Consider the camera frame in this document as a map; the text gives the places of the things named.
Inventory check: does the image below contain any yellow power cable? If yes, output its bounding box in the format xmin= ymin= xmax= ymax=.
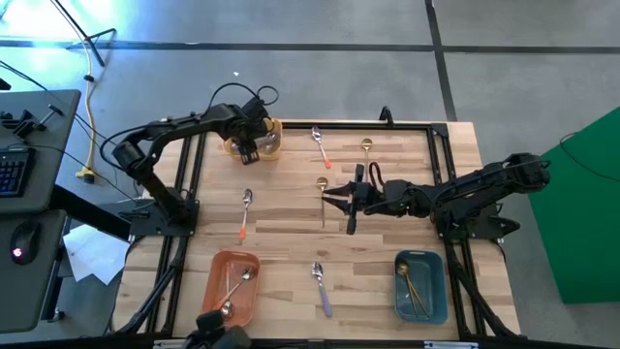
xmin=75 ymin=41 xmax=98 ymax=179

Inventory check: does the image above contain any green board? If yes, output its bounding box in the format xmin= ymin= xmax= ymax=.
xmin=527 ymin=106 xmax=620 ymax=305

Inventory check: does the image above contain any black desk clamp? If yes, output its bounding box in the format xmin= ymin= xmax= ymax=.
xmin=0 ymin=104 xmax=66 ymax=141

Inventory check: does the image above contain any black desk foot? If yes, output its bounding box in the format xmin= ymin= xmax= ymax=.
xmin=47 ymin=184 xmax=135 ymax=239

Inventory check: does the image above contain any black computer mouse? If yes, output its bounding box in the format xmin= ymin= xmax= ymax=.
xmin=10 ymin=221 xmax=43 ymax=266

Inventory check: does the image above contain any black tripod stand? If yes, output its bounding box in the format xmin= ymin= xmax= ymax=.
xmin=47 ymin=0 xmax=117 ymax=68

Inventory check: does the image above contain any dark grey desk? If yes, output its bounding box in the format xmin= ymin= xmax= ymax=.
xmin=0 ymin=89 xmax=82 ymax=214
xmin=0 ymin=208 xmax=69 ymax=334

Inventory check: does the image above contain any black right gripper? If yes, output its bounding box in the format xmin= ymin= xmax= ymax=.
xmin=323 ymin=163 xmax=389 ymax=236

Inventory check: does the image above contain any orange plastic bin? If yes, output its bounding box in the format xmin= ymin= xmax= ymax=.
xmin=199 ymin=249 xmax=262 ymax=329

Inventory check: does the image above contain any yellow plastic bin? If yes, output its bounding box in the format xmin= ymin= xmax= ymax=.
xmin=222 ymin=117 xmax=284 ymax=162

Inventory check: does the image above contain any gold spoon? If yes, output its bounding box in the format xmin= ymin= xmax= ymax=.
xmin=360 ymin=138 xmax=374 ymax=181
xmin=316 ymin=176 xmax=329 ymax=229
xmin=404 ymin=270 xmax=432 ymax=317

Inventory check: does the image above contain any black aluminium table frame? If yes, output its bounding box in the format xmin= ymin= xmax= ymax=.
xmin=144 ymin=119 xmax=490 ymax=343

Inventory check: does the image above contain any wooden-handled spoon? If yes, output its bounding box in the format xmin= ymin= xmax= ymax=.
xmin=395 ymin=262 xmax=420 ymax=319

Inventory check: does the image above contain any white paper sheet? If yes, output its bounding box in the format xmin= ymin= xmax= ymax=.
xmin=62 ymin=223 xmax=131 ymax=286

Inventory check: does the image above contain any black keyboard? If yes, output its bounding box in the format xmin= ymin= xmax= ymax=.
xmin=0 ymin=147 xmax=36 ymax=198

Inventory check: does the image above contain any teal plastic bin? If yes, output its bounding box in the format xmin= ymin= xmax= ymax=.
xmin=392 ymin=249 xmax=450 ymax=326

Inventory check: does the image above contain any black cable bundle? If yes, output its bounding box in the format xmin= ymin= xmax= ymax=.
xmin=114 ymin=238 xmax=191 ymax=336
xmin=448 ymin=240 xmax=519 ymax=338

